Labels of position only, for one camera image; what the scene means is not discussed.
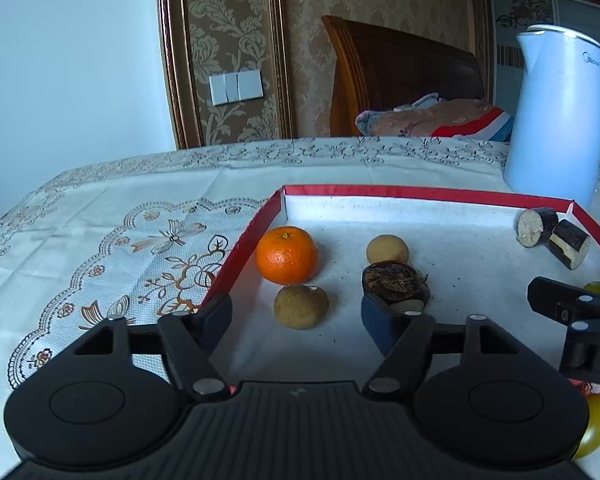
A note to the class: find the orange mandarin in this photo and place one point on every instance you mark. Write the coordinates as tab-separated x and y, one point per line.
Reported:
286	255

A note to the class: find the gold wall moulding frame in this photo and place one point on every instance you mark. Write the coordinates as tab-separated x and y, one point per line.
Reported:
172	60

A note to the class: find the white electric kettle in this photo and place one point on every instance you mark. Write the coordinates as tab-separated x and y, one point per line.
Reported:
555	120

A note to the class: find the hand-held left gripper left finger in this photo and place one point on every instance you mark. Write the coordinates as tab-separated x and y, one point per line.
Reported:
217	316

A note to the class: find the embroidered cream tablecloth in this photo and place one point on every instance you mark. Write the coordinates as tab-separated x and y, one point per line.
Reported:
80	200

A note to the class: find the floral glass door wardrobe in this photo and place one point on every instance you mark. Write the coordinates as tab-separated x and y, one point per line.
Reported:
530	25

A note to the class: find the red cardboard box tray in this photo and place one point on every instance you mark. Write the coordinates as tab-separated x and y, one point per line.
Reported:
455	230

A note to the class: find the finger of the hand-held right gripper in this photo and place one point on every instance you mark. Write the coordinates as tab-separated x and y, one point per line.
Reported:
555	300

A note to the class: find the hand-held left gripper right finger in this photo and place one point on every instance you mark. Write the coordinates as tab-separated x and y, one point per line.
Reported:
377	327

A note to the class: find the wooden bed headboard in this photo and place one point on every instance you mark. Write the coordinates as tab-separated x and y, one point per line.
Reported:
395	75

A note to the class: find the dark sugarcane piece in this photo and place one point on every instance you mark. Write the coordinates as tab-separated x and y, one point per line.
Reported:
570	245
532	226

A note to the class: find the folded peach striped blanket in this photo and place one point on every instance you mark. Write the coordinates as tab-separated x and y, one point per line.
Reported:
430	117

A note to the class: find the dark brown water chestnut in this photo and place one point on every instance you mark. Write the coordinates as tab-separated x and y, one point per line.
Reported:
395	282

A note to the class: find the brown longan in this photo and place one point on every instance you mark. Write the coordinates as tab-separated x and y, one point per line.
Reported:
387	249
300	307

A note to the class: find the white wall light switch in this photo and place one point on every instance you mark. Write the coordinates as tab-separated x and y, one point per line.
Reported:
236	87

